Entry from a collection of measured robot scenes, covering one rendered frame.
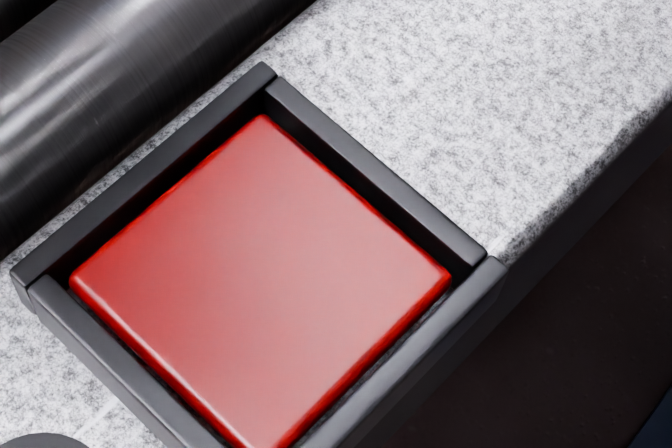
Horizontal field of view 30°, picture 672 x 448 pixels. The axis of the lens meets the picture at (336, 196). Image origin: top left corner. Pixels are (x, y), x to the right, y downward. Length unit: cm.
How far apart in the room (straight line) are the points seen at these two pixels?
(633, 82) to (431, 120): 5
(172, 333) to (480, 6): 12
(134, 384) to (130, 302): 2
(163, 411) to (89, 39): 10
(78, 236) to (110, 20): 7
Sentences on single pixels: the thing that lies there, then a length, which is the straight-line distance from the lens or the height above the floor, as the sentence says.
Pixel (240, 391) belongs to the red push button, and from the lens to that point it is 26.
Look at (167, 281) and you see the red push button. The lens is 27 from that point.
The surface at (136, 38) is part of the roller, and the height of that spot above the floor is 92.
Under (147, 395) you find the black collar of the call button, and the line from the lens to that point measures 26.
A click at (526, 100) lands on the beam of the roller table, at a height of 92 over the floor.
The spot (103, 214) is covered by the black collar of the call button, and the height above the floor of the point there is 93.
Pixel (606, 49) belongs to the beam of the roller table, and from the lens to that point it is 33.
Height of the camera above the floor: 118
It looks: 63 degrees down
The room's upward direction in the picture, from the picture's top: 7 degrees clockwise
